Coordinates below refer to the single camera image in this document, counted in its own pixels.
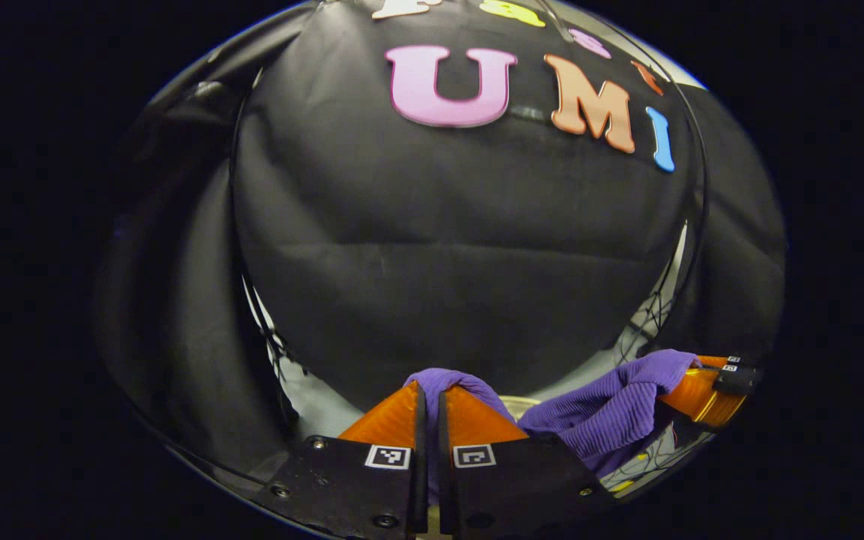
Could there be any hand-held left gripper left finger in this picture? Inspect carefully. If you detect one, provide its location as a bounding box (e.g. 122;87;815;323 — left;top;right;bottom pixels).
256;380;429;540

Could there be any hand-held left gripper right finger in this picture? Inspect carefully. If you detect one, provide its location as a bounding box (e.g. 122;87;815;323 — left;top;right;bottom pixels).
436;386;617;540

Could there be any purple shirt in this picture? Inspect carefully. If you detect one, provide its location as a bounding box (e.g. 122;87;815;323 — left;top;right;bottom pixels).
402;349;701;481

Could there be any black clothes rack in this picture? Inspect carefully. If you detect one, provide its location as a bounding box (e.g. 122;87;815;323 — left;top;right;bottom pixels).
229;0;710;361

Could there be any black cable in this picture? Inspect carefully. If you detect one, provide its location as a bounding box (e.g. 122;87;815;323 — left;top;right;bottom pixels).
248;277;305;383
616;289;684;361

